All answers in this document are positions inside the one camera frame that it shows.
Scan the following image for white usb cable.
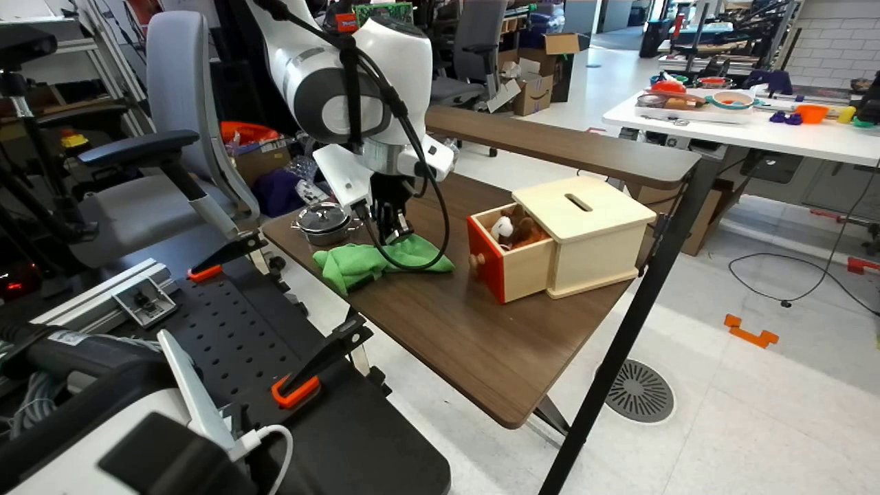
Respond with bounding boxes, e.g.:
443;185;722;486
240;421;299;495

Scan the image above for red toy on tray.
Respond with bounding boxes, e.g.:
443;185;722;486
649;77;693;101

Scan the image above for green towel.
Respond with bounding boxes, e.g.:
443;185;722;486
311;230;460;300

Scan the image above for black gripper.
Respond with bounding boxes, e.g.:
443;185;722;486
365;171;418;251

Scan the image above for black perforated mounting board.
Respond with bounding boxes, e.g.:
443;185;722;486
164;258;454;495

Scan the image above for steel pot with lid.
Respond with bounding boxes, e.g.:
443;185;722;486
290;201;365;251

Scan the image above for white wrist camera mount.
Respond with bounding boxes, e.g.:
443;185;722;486
307;135;460;212

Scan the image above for aluminium extrusion rail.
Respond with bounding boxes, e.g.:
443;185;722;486
28;256;172;330

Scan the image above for orange bowl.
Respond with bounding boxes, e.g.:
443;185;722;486
792;101;832;126

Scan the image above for stacked cardboard boxes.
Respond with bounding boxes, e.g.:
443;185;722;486
509;29;585;117

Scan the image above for thin black floor cable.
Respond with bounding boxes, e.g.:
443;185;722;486
725;247;880;311

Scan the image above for grey armrest chair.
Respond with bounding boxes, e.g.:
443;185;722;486
68;9;266;277

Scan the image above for white table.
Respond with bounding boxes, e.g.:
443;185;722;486
603;86;880;171

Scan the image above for long brown table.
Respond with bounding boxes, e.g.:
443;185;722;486
425;105;706;190

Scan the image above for small white ball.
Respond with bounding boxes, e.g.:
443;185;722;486
486;215;519;244

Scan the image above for round floor drain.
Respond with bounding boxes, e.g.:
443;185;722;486
603;358;680;425

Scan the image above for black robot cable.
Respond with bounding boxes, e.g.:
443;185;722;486
332;5;454;275

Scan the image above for wooden box with red drawer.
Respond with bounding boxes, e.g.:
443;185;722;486
464;172;659;304

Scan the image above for black flat device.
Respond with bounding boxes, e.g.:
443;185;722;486
97;410;260;495

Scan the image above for grey office chair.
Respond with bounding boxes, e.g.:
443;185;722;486
429;0;510;109

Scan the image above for small cardboard box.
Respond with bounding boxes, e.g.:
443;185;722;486
630;176;728;258

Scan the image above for black clamp with orange handle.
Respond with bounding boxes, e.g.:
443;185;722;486
185;229;270;289
266;307;377;413

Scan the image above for black table leg frame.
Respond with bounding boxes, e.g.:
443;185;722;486
537;157;728;495

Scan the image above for white metal bracket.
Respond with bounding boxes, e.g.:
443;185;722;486
154;325;248;458

